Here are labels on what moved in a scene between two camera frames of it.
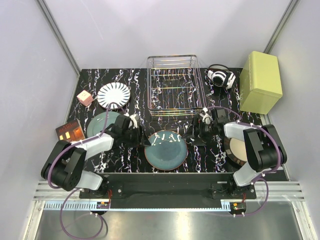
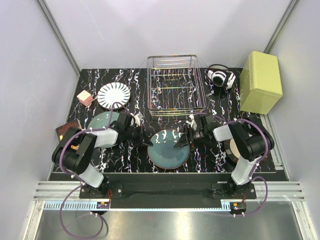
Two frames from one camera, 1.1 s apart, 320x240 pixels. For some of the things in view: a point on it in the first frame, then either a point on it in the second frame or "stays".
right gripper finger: (189, 137) → (184, 141)
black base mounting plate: (171, 190) stays
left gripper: (137, 135) stays
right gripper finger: (200, 142) → (182, 142)
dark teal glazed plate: (168, 150) stays
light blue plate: (96, 123) stays
